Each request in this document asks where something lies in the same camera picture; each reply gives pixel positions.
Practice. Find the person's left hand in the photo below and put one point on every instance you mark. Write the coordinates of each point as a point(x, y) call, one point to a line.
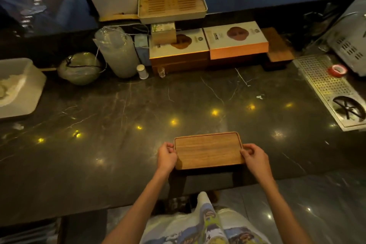
point(166, 157)

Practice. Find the person's right hand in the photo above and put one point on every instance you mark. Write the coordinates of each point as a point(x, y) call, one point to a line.
point(258, 161)

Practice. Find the person's left thumb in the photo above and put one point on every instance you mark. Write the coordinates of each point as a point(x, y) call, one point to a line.
point(171, 151)

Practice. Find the person's right thumb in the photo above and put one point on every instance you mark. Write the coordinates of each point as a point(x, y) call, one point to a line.
point(246, 155)

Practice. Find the small wooden tray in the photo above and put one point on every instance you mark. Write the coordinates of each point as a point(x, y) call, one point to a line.
point(208, 150)

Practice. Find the person's right forearm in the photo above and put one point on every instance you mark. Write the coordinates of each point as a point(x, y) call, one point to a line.
point(281, 212)

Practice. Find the person's left forearm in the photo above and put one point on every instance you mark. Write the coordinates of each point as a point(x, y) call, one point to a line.
point(134, 209)

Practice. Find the small clear glass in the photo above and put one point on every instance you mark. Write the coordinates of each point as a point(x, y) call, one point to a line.
point(161, 72)

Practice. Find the person's printed white shirt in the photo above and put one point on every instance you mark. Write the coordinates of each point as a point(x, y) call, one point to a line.
point(206, 226)

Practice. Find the small white cup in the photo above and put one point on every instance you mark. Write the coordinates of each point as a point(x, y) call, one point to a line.
point(142, 71)

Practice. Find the brown flat box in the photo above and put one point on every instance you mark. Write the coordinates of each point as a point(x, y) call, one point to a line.
point(200, 63)

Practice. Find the perforated metal drain tray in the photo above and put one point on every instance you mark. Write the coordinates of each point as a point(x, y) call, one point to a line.
point(328, 89)

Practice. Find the white gift box brown print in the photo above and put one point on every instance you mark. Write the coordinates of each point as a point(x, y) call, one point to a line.
point(183, 45)
point(236, 39)

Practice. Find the light blue packet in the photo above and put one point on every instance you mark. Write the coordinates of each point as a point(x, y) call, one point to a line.
point(142, 48)

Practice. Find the bag of clear plastic cups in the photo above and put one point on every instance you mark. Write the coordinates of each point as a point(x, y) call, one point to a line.
point(118, 50)

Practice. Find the wooden board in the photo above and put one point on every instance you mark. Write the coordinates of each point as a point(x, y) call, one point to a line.
point(276, 44)

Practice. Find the small white green box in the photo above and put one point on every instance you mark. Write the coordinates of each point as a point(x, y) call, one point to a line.
point(163, 32)

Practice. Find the green glass bowl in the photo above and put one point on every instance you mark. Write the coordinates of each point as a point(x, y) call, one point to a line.
point(79, 68)

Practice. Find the red tape roll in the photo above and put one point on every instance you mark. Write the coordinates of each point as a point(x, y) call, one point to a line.
point(337, 70)

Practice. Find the bamboo slatted tea tray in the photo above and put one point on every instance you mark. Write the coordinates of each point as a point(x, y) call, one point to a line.
point(172, 4)

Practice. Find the silver appliance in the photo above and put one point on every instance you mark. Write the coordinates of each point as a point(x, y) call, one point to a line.
point(350, 38)

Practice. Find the white plastic tub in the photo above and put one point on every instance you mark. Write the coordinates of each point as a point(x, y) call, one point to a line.
point(17, 88)

